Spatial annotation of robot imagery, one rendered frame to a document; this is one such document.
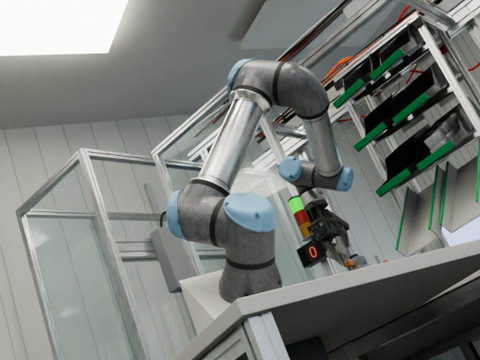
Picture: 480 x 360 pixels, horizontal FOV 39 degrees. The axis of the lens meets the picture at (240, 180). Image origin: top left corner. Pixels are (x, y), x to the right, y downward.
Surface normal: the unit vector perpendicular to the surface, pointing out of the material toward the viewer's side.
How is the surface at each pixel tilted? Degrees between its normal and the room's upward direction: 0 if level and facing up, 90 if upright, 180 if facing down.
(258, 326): 90
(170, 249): 90
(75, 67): 180
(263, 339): 90
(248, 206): 53
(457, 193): 45
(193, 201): 74
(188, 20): 180
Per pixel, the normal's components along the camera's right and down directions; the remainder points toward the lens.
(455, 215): -0.78, -0.59
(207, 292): -0.01, -0.94
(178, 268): 0.67, -0.51
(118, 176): 0.40, -0.50
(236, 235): -0.47, 0.31
